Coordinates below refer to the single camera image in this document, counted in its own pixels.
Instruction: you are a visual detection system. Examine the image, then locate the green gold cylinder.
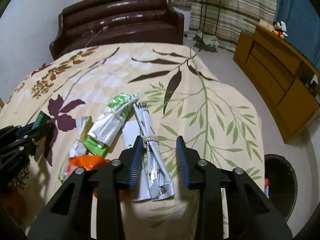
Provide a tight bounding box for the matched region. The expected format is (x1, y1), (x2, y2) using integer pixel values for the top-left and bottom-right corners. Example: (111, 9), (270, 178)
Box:
(32, 111), (50, 129)

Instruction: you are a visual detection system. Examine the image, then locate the orange plastic bag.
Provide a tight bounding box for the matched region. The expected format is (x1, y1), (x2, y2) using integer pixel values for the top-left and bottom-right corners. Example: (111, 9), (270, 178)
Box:
(68, 154), (111, 198)

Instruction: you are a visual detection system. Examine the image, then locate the white green toothpaste tube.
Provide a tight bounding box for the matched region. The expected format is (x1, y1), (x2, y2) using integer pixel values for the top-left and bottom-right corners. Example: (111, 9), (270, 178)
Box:
(122, 120), (151, 202)

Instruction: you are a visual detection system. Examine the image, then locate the small silver wrapper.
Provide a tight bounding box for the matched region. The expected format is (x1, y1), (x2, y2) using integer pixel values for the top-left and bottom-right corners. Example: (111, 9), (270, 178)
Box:
(58, 116), (93, 183)

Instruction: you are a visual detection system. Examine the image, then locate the green white snack wrapper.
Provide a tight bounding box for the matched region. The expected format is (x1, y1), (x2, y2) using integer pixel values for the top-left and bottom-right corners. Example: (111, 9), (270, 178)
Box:
(84, 93), (139, 157)

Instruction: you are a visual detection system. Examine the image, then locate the silver foil wrapper bundle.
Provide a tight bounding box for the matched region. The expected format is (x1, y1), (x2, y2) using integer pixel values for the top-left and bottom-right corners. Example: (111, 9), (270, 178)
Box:
(133, 102), (175, 201)

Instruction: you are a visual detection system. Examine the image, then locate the red plastic bag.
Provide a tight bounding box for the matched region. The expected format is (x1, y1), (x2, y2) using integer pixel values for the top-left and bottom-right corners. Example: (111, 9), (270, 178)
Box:
(264, 178), (269, 197)

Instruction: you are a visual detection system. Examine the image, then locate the black lined trash bin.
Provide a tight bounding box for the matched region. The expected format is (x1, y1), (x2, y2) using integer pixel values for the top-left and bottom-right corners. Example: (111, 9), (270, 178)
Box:
(265, 154), (298, 222)

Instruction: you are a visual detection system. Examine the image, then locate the floral beige table cloth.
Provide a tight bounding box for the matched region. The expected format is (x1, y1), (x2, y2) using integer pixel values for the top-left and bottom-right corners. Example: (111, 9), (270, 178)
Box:
(1, 43), (264, 239)

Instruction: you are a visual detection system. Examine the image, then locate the wooden sideboard cabinet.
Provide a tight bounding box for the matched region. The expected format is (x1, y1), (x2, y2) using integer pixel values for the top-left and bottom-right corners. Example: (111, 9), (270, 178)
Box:
(233, 25), (319, 143)

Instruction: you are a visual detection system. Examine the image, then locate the dark brown leather sofa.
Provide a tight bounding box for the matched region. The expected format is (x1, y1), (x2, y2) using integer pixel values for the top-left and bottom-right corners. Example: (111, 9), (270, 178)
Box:
(49, 0), (184, 60)

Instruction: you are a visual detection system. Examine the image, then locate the checkered cloth on stand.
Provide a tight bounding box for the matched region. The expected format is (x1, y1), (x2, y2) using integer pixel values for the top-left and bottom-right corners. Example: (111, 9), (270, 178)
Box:
(194, 30), (219, 47)

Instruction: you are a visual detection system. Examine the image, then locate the mickey mouse plush toy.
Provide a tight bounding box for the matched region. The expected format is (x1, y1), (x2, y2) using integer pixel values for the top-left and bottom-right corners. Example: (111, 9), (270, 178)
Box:
(272, 21), (288, 40)

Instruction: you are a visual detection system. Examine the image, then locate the white box on cabinet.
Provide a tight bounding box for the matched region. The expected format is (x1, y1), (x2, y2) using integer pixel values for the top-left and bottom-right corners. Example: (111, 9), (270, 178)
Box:
(259, 19), (274, 32)

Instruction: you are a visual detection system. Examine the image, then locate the striped curtain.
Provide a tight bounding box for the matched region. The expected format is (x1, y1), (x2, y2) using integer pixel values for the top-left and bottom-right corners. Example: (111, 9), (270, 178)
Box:
(188, 0), (277, 52)

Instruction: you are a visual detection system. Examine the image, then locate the blue curtain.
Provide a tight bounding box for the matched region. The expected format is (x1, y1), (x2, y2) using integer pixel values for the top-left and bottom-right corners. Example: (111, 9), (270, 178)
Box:
(274, 0), (319, 69)

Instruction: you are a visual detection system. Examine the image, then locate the black metal plant stand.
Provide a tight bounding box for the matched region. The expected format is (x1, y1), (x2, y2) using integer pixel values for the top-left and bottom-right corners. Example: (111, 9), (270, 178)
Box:
(193, 0), (222, 52)

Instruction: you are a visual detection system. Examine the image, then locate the white cable on sofa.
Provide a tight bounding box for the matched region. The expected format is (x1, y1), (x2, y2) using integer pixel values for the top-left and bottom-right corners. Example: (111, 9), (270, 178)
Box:
(82, 25), (110, 48)

